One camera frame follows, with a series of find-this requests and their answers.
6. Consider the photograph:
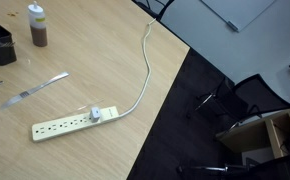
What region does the squeeze bottle with brown sauce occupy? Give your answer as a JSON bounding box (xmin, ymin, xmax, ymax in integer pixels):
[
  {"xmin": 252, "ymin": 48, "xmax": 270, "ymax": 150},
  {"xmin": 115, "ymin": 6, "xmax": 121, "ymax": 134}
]
[{"xmin": 27, "ymin": 0, "xmax": 49, "ymax": 48}]

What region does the silver table knife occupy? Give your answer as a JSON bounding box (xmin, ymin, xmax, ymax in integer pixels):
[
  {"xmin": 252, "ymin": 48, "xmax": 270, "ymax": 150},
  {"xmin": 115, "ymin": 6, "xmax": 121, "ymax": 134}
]
[{"xmin": 0, "ymin": 71, "xmax": 70, "ymax": 110}]

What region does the cream power strip cord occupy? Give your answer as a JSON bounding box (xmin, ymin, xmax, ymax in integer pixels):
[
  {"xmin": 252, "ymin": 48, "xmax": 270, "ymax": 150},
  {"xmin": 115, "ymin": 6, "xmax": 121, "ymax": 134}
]
[{"xmin": 117, "ymin": 18, "xmax": 158, "ymax": 119}]

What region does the white plug adapter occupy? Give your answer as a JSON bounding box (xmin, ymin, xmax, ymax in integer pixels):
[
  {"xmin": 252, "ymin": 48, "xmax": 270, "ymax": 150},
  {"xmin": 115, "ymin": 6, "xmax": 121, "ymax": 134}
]
[{"xmin": 89, "ymin": 106, "xmax": 102, "ymax": 124}]

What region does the grey wall board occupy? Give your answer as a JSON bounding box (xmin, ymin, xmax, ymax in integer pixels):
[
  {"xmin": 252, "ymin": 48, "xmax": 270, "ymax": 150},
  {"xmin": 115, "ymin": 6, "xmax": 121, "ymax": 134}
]
[{"xmin": 200, "ymin": 0, "xmax": 277, "ymax": 33}]

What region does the wooden shelf desk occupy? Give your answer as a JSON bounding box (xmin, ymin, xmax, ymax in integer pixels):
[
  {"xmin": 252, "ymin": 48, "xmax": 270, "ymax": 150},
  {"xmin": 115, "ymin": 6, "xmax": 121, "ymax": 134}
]
[{"xmin": 215, "ymin": 108, "xmax": 290, "ymax": 160}]

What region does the black mesh office chair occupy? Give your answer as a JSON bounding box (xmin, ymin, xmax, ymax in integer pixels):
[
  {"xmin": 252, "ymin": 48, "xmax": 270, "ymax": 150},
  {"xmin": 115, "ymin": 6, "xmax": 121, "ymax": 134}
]
[{"xmin": 186, "ymin": 73, "xmax": 290, "ymax": 133}]

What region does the black chair frame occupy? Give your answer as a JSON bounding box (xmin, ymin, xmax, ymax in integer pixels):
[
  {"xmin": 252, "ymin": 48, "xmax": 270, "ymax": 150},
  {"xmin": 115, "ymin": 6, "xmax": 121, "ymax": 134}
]
[{"xmin": 131, "ymin": 0, "xmax": 175, "ymax": 21}]

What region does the cream power strip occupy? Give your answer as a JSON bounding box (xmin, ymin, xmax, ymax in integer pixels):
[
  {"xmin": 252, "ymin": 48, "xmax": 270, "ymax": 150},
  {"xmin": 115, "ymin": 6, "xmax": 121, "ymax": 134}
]
[{"xmin": 31, "ymin": 105, "xmax": 120, "ymax": 143}]

